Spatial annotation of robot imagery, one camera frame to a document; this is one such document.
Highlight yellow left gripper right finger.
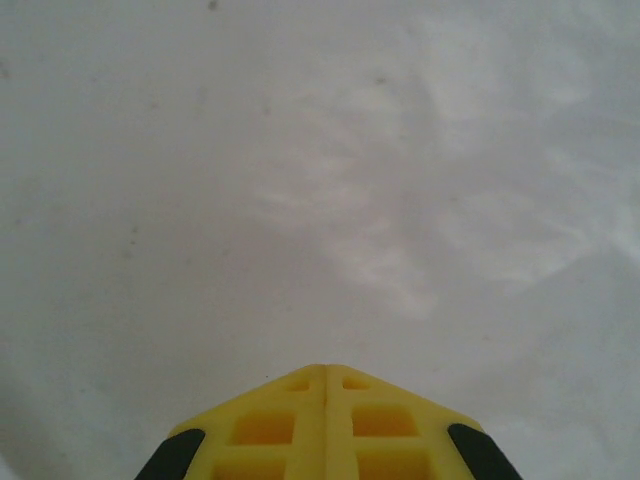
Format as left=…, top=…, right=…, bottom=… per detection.
left=325, top=363, right=524, bottom=480

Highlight white t-shirt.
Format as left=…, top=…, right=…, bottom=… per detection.
left=0, top=0, right=640, bottom=480

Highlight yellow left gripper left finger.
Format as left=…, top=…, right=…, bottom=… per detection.
left=134, top=363, right=328, bottom=480

